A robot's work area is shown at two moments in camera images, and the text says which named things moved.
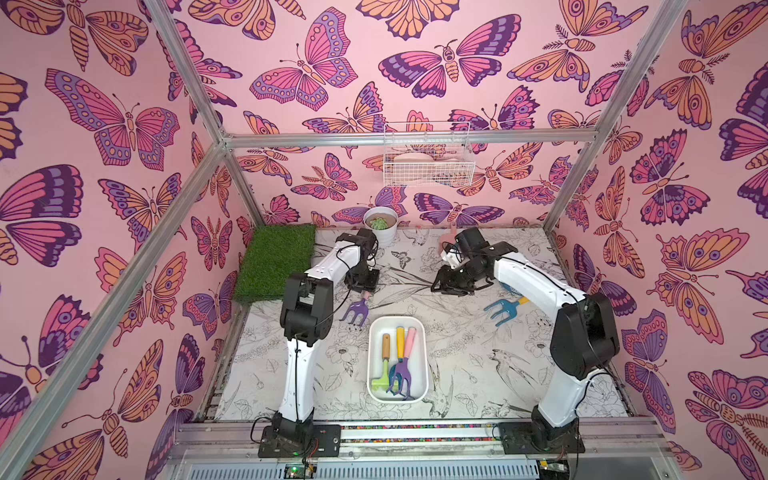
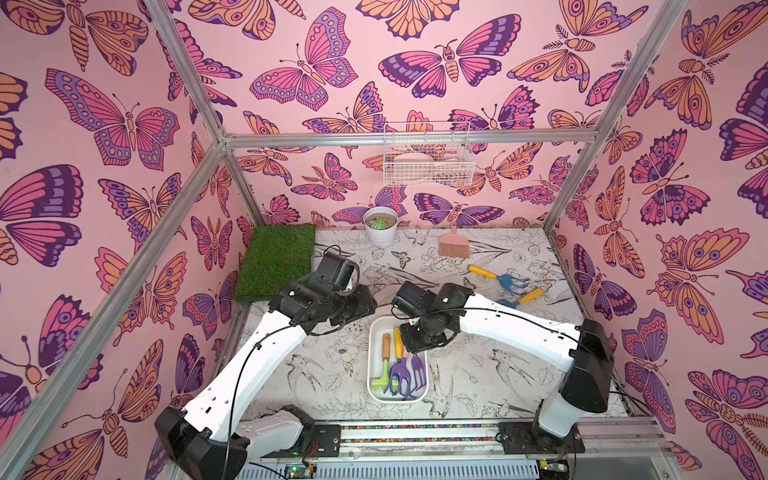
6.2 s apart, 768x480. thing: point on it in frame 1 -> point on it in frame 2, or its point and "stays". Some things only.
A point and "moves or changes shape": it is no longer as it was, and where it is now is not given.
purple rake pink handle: [403, 370] stays
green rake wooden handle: [383, 384] stays
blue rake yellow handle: [507, 307] stays
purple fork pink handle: [358, 307] moves or changes shape
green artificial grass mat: [273, 254] stays
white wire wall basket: [422, 154] stays
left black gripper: [371, 287] -> [364, 302]
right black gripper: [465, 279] -> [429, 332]
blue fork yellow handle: [400, 354] stays
